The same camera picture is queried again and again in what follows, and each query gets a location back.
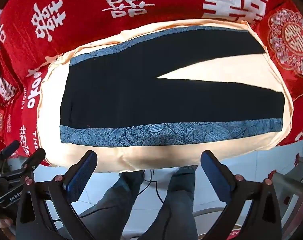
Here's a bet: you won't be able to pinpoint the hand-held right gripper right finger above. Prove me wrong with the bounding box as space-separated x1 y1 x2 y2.
201 151 282 240

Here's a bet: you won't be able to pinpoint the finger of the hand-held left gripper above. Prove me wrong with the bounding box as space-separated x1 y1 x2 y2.
21 148 46 178
1 140 20 159

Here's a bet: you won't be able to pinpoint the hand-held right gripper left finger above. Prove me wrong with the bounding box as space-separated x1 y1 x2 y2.
15 151 98 240

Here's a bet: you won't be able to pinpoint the black pants with leaf-print stripe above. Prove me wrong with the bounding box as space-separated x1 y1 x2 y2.
59 26 285 146

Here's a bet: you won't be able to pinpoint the person's left hand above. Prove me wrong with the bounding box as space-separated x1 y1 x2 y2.
0 216 14 229

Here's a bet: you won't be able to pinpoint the person's right leg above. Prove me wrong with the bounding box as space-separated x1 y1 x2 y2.
139 166 199 240

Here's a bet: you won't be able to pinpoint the cream cloth cushion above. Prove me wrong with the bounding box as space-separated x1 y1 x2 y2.
38 19 294 174

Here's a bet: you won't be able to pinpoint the grey metal rack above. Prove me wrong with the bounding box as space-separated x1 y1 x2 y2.
269 152 303 240

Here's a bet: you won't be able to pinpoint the red printed blanket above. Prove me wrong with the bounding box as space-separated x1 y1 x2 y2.
0 0 303 168

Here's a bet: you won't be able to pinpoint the black floor cable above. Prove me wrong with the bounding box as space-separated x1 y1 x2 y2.
135 169 168 204

